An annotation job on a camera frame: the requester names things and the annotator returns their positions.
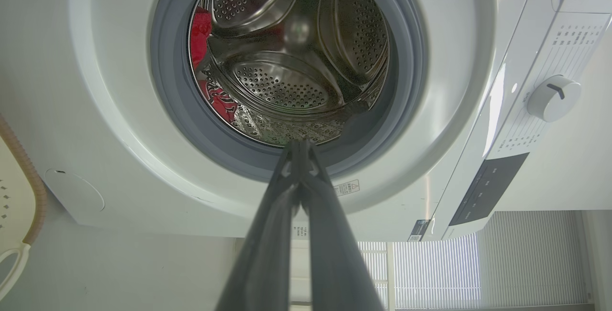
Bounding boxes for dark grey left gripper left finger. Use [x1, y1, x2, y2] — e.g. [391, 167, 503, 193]
[215, 140, 302, 311]

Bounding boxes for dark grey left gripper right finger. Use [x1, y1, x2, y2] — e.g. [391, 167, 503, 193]
[301, 140, 386, 311]

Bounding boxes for red patterned cloth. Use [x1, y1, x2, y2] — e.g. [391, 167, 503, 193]
[189, 7, 240, 125]

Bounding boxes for white program dial knob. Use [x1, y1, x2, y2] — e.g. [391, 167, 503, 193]
[526, 75, 583, 123]

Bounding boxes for warning sticker with triangle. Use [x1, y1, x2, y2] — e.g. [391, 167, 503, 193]
[333, 179, 361, 197]

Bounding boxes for small dark corner label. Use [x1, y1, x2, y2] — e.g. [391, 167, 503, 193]
[407, 219, 431, 243]

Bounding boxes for white window blinds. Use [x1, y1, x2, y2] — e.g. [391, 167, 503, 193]
[358, 211, 590, 311]

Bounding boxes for white front-load washing machine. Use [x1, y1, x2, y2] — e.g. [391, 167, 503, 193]
[0, 0, 612, 243]

